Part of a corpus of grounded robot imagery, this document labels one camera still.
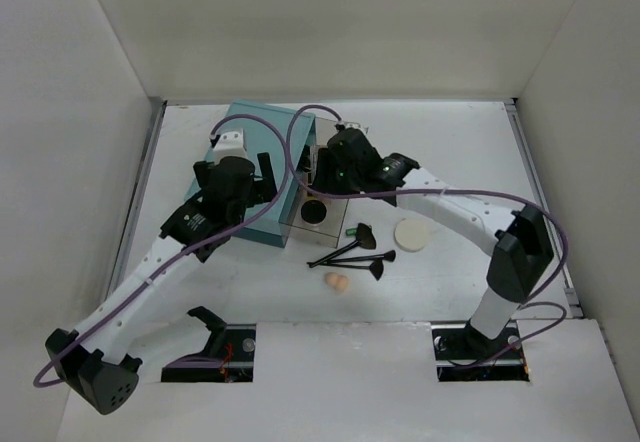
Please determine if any black round gecomo compact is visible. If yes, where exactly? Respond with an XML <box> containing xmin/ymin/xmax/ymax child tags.
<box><xmin>300</xmin><ymin>199</ymin><xmax>328</xmax><ymax>226</ymax></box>

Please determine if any teal makeup organizer box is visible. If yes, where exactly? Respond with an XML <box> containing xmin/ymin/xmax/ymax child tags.
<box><xmin>185</xmin><ymin>100</ymin><xmax>316</xmax><ymax>248</ymax></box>

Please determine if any clear acrylic box door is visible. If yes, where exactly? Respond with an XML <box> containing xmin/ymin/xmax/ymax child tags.
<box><xmin>279</xmin><ymin>113</ymin><xmax>348</xmax><ymax>248</ymax></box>

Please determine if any white round powder puff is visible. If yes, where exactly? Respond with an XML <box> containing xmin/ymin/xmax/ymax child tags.
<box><xmin>394</xmin><ymin>219</ymin><xmax>429</xmax><ymax>253</ymax></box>

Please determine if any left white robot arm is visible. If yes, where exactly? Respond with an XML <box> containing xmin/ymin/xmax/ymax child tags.
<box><xmin>45</xmin><ymin>152</ymin><xmax>281</xmax><ymax>415</ymax></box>

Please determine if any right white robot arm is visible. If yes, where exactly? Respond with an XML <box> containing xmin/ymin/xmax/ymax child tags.
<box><xmin>311</xmin><ymin>128</ymin><xmax>553</xmax><ymax>358</ymax></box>

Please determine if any thin black makeup brush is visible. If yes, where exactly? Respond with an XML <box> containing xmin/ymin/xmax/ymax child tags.
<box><xmin>327</xmin><ymin>250</ymin><xmax>397</xmax><ymax>265</ymax></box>

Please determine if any peach makeup sponge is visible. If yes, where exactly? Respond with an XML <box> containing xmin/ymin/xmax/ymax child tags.
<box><xmin>324</xmin><ymin>272</ymin><xmax>350</xmax><ymax>293</ymax></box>

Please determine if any black kabuki brush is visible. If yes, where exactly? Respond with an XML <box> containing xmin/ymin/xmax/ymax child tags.
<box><xmin>307</xmin><ymin>223</ymin><xmax>377</xmax><ymax>268</ymax></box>

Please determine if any black fan brush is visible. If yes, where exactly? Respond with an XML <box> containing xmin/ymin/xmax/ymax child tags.
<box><xmin>323</xmin><ymin>260</ymin><xmax>384</xmax><ymax>281</ymax></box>

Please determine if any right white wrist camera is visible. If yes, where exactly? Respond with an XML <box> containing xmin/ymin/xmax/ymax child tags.
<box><xmin>335</xmin><ymin>121</ymin><xmax>367</xmax><ymax>133</ymax></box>

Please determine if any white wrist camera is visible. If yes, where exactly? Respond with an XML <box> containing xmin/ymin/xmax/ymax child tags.
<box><xmin>210</xmin><ymin>129</ymin><xmax>248</xmax><ymax>164</ymax></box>
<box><xmin>335</xmin><ymin>121</ymin><xmax>367</xmax><ymax>133</ymax></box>

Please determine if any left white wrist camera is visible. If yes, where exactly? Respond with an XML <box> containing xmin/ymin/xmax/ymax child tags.
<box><xmin>210</xmin><ymin>129</ymin><xmax>248</xmax><ymax>164</ymax></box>

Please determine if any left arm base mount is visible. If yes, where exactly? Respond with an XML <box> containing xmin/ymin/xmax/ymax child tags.
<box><xmin>160</xmin><ymin>306</ymin><xmax>257</xmax><ymax>383</ymax></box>

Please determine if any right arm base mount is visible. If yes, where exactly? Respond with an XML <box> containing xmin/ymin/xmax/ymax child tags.
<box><xmin>431</xmin><ymin>323</ymin><xmax>529</xmax><ymax>383</ymax></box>

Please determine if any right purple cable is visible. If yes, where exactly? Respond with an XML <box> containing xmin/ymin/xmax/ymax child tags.
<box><xmin>287</xmin><ymin>104</ymin><xmax>570</xmax><ymax>368</ymax></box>

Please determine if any purple cable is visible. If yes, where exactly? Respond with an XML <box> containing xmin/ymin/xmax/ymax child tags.
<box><xmin>287</xmin><ymin>104</ymin><xmax>570</xmax><ymax>368</ymax></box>
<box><xmin>32</xmin><ymin>115</ymin><xmax>292</xmax><ymax>389</ymax></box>

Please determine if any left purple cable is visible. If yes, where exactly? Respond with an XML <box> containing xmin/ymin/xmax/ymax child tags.
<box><xmin>32</xmin><ymin>115</ymin><xmax>292</xmax><ymax>389</ymax></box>

